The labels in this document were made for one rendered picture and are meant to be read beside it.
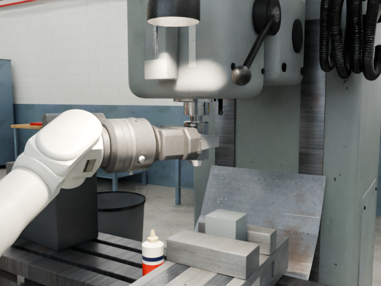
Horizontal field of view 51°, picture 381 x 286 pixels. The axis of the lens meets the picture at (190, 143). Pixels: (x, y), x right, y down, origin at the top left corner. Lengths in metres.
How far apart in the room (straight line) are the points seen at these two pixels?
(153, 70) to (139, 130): 0.10
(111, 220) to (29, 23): 5.87
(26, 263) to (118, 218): 1.66
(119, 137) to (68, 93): 6.58
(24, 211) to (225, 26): 0.39
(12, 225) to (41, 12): 7.34
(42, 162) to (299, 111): 0.69
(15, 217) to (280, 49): 0.55
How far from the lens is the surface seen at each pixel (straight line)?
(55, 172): 0.55
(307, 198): 1.04
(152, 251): 0.75
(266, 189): 1.07
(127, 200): 2.98
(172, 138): 0.66
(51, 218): 0.99
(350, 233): 1.07
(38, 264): 0.94
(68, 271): 0.89
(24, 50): 8.11
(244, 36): 0.69
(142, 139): 0.64
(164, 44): 0.63
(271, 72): 0.79
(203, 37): 0.63
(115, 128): 0.63
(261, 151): 1.09
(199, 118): 0.73
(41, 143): 0.56
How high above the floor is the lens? 1.31
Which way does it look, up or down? 6 degrees down
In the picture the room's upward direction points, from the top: straight up
